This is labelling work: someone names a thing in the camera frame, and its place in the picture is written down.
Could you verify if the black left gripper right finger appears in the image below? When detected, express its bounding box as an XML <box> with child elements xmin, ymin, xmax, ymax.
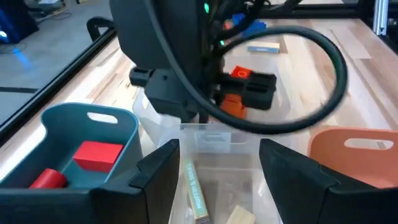
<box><xmin>259</xmin><ymin>138</ymin><xmax>398</xmax><ymax>224</ymax></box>

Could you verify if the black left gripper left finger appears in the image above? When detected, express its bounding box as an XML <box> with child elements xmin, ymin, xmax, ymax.
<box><xmin>0</xmin><ymin>139</ymin><xmax>181</xmax><ymax>224</ymax></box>

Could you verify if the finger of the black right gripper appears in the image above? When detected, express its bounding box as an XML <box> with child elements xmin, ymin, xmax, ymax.
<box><xmin>216</xmin><ymin>71</ymin><xmax>278</xmax><ymax>111</ymax></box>

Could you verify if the natural wooden plank block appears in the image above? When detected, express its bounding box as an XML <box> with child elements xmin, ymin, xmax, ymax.
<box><xmin>182</xmin><ymin>157</ymin><xmax>211</xmax><ymax>224</ymax></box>
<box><xmin>225</xmin><ymin>204</ymin><xmax>257</xmax><ymax>224</ymax></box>
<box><xmin>247</xmin><ymin>41</ymin><xmax>281</xmax><ymax>55</ymax></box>

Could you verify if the red wooden block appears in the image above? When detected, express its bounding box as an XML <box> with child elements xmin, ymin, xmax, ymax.
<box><xmin>72</xmin><ymin>140</ymin><xmax>126</xmax><ymax>174</ymax></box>

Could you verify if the blue toy brick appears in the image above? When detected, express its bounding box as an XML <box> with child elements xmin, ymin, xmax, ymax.
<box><xmin>231</xmin><ymin>12</ymin><xmax>247</xmax><ymax>26</ymax></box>
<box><xmin>243</xmin><ymin>19</ymin><xmax>267</xmax><ymax>37</ymax></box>

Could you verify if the red cylinder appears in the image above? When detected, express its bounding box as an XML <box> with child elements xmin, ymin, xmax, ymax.
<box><xmin>29</xmin><ymin>167</ymin><xmax>68</xmax><ymax>189</ymax></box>

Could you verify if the orange plastic bin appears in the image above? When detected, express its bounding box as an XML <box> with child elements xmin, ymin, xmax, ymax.
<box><xmin>307</xmin><ymin>127</ymin><xmax>398</xmax><ymax>190</ymax></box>

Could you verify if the black clamp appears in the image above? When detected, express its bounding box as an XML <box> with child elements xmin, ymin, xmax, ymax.
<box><xmin>86</xmin><ymin>16</ymin><xmax>116</xmax><ymax>43</ymax></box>

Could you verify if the teal plastic bin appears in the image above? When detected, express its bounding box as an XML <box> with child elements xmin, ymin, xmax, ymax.
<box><xmin>0</xmin><ymin>102</ymin><xmax>144</xmax><ymax>191</ymax></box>

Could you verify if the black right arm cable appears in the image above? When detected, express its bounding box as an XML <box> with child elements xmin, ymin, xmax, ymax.
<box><xmin>146</xmin><ymin>0</ymin><xmax>348</xmax><ymax>135</ymax></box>

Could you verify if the silver aluminium post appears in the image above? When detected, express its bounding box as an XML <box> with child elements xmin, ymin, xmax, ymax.
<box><xmin>374</xmin><ymin>0</ymin><xmax>390</xmax><ymax>36</ymax></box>

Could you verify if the black equipment with cables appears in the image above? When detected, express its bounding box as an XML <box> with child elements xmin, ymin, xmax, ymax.
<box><xmin>0</xmin><ymin>0</ymin><xmax>40</xmax><ymax>45</ymax></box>

